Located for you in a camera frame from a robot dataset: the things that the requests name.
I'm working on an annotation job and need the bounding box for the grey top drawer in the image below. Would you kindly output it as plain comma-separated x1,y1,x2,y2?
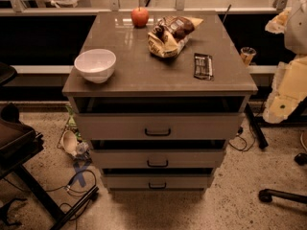
74,113,244,140

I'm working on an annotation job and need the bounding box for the grey drawer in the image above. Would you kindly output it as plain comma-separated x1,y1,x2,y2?
90,140,224,169
102,168,214,190
74,113,244,140

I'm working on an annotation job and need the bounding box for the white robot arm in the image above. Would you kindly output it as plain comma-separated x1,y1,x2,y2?
263,0,307,124

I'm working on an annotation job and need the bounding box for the grey drawer cabinet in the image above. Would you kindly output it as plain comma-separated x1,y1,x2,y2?
61,11,259,196

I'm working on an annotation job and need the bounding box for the grey middle drawer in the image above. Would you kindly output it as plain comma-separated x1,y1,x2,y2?
90,140,224,169

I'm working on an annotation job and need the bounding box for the grey bottom drawer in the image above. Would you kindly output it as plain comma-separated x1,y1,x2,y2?
102,168,214,190

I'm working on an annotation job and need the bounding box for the black snack bar wrapper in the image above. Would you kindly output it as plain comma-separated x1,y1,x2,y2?
194,53,214,81

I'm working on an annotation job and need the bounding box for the white bowl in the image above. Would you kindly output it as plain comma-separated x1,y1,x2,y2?
74,49,116,83

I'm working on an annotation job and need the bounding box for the brown chip bag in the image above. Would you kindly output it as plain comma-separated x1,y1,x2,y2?
148,15,203,58

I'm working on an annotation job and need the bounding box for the green snack bag floor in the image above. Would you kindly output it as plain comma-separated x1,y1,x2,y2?
65,105,79,135

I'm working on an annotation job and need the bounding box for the white cup on floor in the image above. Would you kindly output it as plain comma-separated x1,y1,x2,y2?
60,130,78,156

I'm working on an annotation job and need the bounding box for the red apple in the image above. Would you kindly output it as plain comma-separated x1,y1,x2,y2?
130,7,149,28

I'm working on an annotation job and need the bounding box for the blue tape cross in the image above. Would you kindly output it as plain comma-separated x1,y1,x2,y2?
68,161,90,188

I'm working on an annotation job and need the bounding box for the plastic cup on ledge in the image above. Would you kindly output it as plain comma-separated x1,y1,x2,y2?
240,47,257,66

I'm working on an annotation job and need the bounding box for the black stand foot right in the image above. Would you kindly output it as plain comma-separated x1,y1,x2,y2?
245,104,269,150

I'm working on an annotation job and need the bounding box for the black cart left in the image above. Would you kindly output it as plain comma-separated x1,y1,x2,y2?
0,61,100,230

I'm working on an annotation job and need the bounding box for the black office chair base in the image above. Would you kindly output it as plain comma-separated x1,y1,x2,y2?
258,153,307,204

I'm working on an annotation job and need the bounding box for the black floor cable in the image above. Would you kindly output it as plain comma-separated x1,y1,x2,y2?
44,169,98,230

